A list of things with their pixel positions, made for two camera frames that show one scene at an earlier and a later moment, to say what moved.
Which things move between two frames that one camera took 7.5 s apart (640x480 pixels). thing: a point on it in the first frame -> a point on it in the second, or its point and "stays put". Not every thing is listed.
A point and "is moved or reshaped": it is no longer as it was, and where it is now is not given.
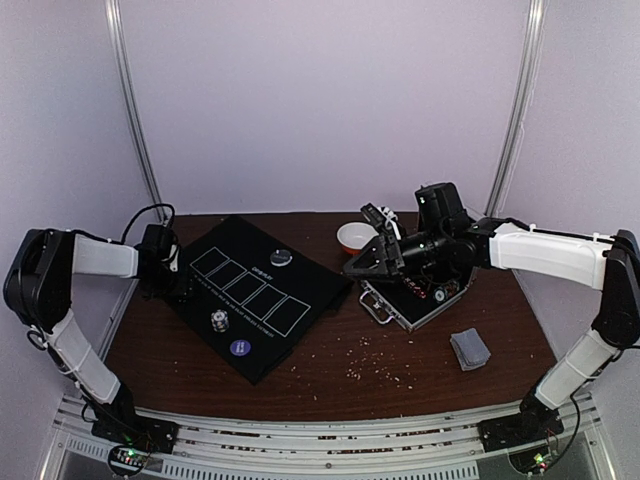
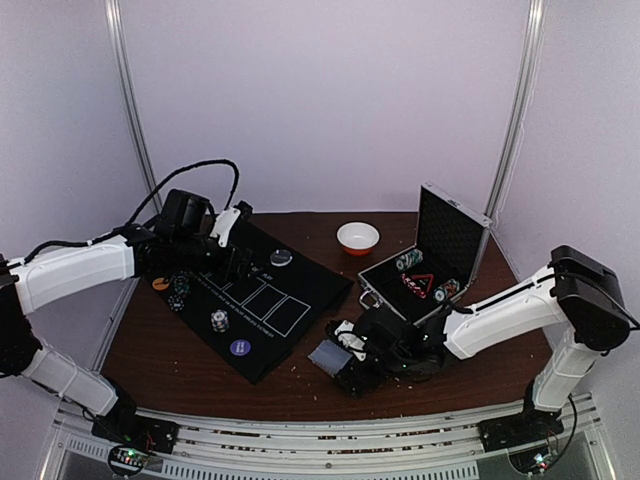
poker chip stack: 220,321 stays put
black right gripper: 391,253 -> 355,373
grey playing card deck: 469,348 is moved or reshaped
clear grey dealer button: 280,258 stays put
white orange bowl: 354,236 stays put
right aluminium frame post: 537,27 stays put
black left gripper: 184,288 -> 242,258
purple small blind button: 240,347 stays put
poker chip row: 442,293 stays put
